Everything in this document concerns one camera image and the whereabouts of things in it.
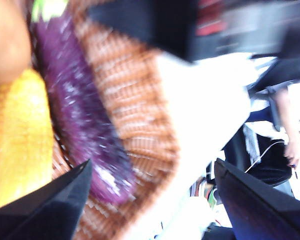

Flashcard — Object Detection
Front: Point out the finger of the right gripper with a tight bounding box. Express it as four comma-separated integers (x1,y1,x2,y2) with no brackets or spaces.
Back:
86,0,200,63

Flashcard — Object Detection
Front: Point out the purple eggplant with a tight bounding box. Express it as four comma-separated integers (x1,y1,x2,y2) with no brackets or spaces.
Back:
30,0,139,206

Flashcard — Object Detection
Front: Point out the brown potato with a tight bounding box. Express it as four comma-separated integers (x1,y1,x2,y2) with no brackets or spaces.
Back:
0,0,33,86

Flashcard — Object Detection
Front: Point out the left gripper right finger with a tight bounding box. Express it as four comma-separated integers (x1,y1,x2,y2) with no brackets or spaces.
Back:
213,157,300,240

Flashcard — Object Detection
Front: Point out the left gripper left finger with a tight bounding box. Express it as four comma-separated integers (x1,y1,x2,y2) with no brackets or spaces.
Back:
0,159,94,240

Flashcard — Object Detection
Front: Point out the yellow corn cob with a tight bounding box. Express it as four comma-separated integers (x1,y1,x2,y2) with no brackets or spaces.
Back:
0,68,56,211

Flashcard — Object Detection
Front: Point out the brown wicker basket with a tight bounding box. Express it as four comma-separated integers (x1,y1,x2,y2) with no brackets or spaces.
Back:
27,0,181,240

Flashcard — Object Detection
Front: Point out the person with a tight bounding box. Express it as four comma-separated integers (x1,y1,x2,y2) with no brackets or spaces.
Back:
222,77,300,193

